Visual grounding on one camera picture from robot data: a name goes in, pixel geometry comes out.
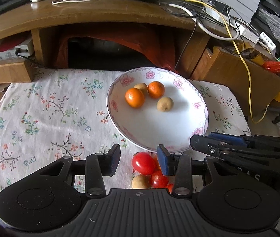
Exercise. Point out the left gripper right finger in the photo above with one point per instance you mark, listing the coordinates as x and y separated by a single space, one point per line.
179 166

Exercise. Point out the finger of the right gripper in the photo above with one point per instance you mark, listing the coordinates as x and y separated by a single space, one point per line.
231 139
206 145

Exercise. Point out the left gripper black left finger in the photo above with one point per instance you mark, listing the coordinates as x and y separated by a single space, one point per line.
98 165

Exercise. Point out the large red tomato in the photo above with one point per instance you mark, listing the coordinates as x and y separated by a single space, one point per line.
170 187

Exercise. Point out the red cherry tomato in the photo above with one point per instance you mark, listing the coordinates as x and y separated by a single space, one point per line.
158 180
143 163

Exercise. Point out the red cherry tomato top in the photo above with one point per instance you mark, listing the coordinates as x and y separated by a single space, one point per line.
143 163

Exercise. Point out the brown longan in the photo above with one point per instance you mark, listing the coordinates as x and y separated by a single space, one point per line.
165 104
142 87
140 182

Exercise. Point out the cardboard box right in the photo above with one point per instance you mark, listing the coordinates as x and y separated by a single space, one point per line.
254 88

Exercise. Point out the white floral bowl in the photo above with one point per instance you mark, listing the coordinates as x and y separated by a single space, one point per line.
147 127

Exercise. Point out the floral tablecloth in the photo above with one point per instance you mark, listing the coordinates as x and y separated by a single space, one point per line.
63 114

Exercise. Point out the red plastic bag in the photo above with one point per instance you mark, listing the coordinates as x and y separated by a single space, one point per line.
272 66

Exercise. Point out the white power strip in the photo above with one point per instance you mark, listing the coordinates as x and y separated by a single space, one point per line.
234 20

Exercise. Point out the wooden shelf left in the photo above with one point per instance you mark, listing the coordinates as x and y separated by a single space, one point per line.
15 71

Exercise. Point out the wooden desk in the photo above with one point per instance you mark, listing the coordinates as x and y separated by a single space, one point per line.
41 19

